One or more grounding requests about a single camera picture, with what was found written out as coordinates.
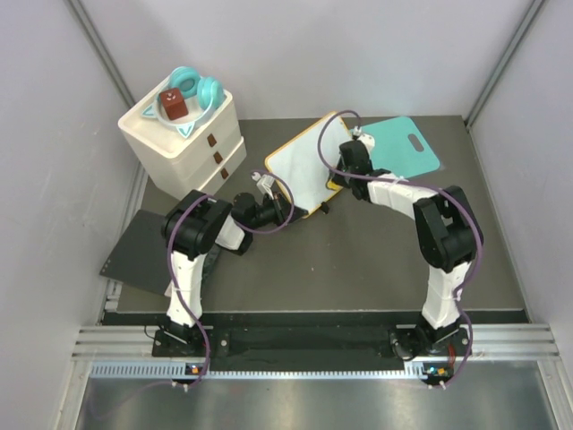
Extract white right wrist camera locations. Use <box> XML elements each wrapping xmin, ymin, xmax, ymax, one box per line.
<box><xmin>351</xmin><ymin>126</ymin><xmax>375</xmax><ymax>151</ymax></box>

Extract aluminium frame rail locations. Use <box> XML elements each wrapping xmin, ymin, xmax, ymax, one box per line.
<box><xmin>72</xmin><ymin>323</ymin><xmax>559</xmax><ymax>360</ymax></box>

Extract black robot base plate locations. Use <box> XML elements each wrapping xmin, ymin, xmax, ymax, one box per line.
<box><xmin>151</xmin><ymin>322</ymin><xmax>471</xmax><ymax>373</ymax></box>

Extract grey slotted cable duct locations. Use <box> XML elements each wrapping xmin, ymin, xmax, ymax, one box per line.
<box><xmin>90</xmin><ymin>361</ymin><xmax>448</xmax><ymax>381</ymax></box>

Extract teal cat-ear headphones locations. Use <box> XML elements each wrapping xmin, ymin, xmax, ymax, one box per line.
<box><xmin>140</xmin><ymin>66</ymin><xmax>226</xmax><ymax>139</ymax></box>

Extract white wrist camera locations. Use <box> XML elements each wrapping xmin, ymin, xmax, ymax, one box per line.
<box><xmin>351</xmin><ymin>126</ymin><xmax>375</xmax><ymax>151</ymax></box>
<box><xmin>251</xmin><ymin>172</ymin><xmax>275</xmax><ymax>198</ymax></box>

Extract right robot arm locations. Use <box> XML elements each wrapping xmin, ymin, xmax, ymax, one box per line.
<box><xmin>333</xmin><ymin>140</ymin><xmax>483</xmax><ymax>355</ymax></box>

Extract brown cube toy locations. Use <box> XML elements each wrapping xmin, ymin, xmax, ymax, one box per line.
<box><xmin>159</xmin><ymin>87</ymin><xmax>188</xmax><ymax>121</ymax></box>

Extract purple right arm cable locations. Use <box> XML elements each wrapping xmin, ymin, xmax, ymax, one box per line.
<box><xmin>317</xmin><ymin>110</ymin><xmax>485</xmax><ymax>391</ymax></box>

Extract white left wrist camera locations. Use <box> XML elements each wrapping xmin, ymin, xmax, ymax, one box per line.
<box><xmin>251</xmin><ymin>172</ymin><xmax>275</xmax><ymax>198</ymax></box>

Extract yellow-framed whiteboard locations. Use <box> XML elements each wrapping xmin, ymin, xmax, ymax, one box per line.
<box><xmin>264</xmin><ymin>112</ymin><xmax>351</xmax><ymax>216</ymax></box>

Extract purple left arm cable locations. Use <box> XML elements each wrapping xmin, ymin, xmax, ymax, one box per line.
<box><xmin>166</xmin><ymin>168</ymin><xmax>295</xmax><ymax>391</ymax></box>

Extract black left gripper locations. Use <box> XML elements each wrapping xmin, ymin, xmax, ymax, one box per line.
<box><xmin>247</xmin><ymin>191</ymin><xmax>309</xmax><ymax>231</ymax></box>

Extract teal cutting board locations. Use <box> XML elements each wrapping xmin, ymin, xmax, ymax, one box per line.
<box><xmin>362</xmin><ymin>116</ymin><xmax>440</xmax><ymax>178</ymax></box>

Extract yellow bone-shaped eraser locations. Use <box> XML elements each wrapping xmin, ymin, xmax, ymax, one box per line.
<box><xmin>326</xmin><ymin>180</ymin><xmax>341</xmax><ymax>192</ymax></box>

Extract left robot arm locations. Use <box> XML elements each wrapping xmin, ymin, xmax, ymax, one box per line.
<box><xmin>161</xmin><ymin>190</ymin><xmax>299</xmax><ymax>356</ymax></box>

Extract white three-drawer storage cabinet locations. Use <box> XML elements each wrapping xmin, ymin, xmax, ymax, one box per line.
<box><xmin>118</xmin><ymin>81</ymin><xmax>247</xmax><ymax>200</ymax></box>

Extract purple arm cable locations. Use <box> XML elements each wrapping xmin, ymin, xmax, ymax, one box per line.
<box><xmin>166</xmin><ymin>168</ymin><xmax>295</xmax><ymax>391</ymax></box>
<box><xmin>317</xmin><ymin>110</ymin><xmax>485</xmax><ymax>391</ymax></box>

